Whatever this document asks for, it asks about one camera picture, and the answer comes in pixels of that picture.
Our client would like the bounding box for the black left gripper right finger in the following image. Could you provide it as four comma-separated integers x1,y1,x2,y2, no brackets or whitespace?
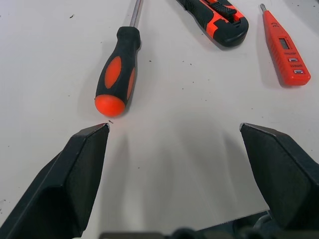
239,122,319,230

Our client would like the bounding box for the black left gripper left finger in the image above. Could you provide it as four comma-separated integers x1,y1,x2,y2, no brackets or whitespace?
0,123,111,239

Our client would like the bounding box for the orange voltage tester pen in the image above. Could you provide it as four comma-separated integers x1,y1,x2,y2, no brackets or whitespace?
259,3,312,87

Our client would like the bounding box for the black orange handled screwdriver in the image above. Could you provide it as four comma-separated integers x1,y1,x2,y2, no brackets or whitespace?
94,0,145,117

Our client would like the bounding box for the black orange utility knife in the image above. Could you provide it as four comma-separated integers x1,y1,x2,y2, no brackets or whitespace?
175,0,249,47

